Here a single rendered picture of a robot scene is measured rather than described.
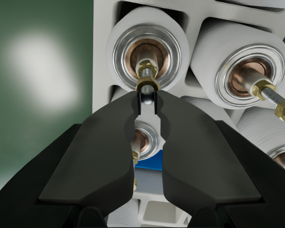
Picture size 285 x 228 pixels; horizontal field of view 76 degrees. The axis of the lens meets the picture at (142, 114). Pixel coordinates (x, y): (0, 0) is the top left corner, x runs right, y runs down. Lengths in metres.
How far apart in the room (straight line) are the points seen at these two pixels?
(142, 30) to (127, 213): 0.41
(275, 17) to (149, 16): 0.18
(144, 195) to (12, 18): 0.51
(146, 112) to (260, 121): 0.20
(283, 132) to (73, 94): 0.47
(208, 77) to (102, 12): 0.16
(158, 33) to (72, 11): 0.31
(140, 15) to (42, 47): 0.36
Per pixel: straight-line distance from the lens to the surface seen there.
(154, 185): 0.51
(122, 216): 0.49
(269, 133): 0.34
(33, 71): 0.56
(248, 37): 0.23
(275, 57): 0.25
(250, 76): 0.23
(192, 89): 0.31
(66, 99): 0.56
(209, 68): 0.23
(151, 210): 0.62
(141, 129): 0.25
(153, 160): 0.53
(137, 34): 0.20
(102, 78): 0.30
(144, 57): 0.18
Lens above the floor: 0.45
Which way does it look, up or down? 57 degrees down
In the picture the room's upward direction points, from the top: 178 degrees counter-clockwise
